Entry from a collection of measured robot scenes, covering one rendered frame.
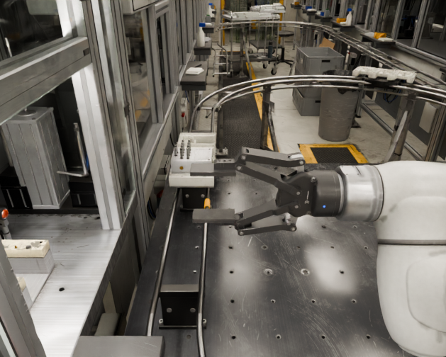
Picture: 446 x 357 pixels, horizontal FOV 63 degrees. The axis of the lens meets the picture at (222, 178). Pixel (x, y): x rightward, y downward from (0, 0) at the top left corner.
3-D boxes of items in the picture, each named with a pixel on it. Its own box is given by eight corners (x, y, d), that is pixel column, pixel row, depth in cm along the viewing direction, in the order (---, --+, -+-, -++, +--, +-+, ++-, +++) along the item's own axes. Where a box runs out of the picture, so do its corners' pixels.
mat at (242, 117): (294, 197, 266) (295, 196, 265) (214, 197, 266) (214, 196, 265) (247, 51, 775) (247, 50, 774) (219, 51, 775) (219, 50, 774)
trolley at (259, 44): (286, 61, 681) (290, 4, 633) (255, 62, 674) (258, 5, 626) (274, 53, 753) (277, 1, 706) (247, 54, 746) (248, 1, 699)
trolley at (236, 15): (229, 78, 567) (230, 11, 520) (218, 71, 614) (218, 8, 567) (280, 74, 591) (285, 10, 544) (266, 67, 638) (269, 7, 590)
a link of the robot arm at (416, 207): (383, 154, 53) (389, 244, 52) (488, 154, 53) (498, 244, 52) (357, 166, 64) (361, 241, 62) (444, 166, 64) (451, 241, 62)
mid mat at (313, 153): (397, 200, 262) (398, 199, 262) (322, 200, 262) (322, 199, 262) (354, 144, 349) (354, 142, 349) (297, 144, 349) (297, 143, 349)
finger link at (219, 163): (247, 170, 55) (247, 152, 53) (213, 170, 55) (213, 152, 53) (246, 165, 56) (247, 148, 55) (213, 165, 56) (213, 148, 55)
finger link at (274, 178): (298, 198, 56) (303, 191, 55) (233, 171, 54) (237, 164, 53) (294, 185, 60) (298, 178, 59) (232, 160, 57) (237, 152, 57)
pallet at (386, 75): (350, 83, 242) (353, 69, 237) (355, 79, 252) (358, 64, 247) (409, 92, 225) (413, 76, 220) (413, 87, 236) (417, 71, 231)
